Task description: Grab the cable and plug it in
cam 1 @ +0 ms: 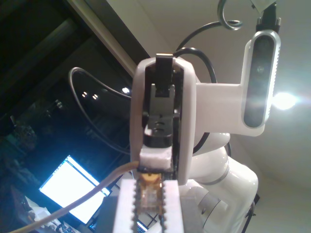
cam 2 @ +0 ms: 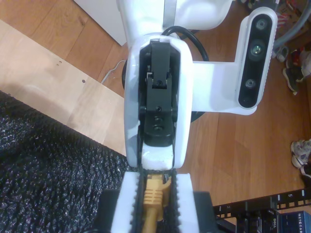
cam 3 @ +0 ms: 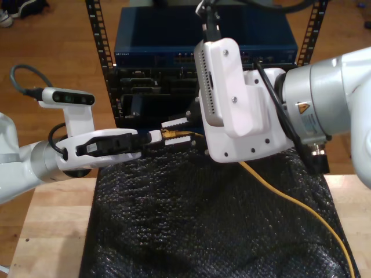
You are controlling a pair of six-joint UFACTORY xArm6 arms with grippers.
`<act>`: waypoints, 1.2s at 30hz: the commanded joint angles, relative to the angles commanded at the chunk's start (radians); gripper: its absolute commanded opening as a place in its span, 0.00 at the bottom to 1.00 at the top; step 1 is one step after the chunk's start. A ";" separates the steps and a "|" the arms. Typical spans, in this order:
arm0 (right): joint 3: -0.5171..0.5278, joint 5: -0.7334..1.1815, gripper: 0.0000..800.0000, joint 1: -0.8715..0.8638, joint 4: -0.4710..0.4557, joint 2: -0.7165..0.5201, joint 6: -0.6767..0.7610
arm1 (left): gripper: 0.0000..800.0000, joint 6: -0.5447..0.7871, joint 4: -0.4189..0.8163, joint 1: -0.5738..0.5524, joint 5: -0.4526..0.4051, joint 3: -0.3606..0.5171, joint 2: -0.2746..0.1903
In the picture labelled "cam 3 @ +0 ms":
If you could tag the black rack tray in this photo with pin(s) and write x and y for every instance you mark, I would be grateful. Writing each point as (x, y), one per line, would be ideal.
(130, 121)

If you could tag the black rack server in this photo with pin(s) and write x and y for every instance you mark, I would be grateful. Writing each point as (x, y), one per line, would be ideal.
(145, 82)

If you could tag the black bubble wrap mat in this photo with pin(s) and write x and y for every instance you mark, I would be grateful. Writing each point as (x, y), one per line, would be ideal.
(188, 231)

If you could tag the dark sneaker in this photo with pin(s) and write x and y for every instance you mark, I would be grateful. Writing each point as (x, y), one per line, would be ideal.
(29, 7)

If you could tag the white sneaker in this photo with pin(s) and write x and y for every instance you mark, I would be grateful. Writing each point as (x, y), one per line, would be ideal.
(5, 18)

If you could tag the small blue object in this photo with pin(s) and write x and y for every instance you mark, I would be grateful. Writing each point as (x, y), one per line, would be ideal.
(361, 5)

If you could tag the blue network switch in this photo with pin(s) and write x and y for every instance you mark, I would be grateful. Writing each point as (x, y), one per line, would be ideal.
(159, 29)

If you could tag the black perforated rack post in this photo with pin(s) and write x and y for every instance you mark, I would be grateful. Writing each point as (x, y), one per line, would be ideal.
(98, 29)
(311, 32)

